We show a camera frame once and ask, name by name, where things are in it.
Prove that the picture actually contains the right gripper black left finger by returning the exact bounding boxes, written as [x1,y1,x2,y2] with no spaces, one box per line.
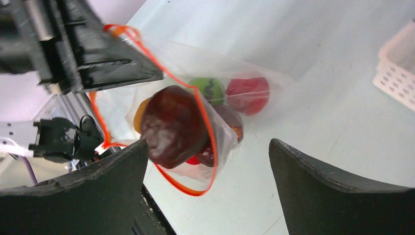
[0,140,148,235]

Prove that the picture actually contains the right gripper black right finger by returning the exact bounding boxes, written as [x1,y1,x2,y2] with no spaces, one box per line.
[269,139,415,235]

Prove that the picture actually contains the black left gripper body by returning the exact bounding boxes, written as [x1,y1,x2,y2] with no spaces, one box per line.
[0,0,163,94]

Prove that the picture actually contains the yellow green toy mango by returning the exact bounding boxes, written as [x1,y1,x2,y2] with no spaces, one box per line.
[133,97,152,134]

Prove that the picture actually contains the dark purple toy plum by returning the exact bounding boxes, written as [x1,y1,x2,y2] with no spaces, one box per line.
[141,85,209,169]

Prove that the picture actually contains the dark maroon toy fig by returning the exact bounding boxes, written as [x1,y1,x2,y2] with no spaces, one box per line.
[195,105,244,167]

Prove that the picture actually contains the clear zip bag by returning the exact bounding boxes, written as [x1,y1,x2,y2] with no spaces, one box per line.
[89,24,294,196]

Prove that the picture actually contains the red toy apple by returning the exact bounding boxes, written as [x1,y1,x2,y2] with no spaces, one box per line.
[226,77,270,116]

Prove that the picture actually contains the green toy watermelon ball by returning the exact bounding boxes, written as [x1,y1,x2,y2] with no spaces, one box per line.
[188,77,225,105]

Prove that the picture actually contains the white perforated plastic basket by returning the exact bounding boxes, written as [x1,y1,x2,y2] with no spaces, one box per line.
[372,20,415,111]

